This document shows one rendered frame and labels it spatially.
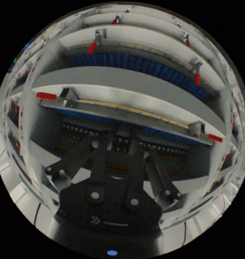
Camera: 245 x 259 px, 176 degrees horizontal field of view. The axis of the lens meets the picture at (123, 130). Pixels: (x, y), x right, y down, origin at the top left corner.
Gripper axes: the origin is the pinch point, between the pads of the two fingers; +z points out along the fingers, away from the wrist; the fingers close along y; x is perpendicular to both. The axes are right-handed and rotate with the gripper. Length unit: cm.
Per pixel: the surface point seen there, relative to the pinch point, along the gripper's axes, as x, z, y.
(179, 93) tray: 11.0, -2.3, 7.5
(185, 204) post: -22.4, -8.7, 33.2
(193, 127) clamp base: 6.1, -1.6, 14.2
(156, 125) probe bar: 3.9, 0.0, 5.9
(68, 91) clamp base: 7.3, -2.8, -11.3
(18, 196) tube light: -170, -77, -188
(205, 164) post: -4.6, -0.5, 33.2
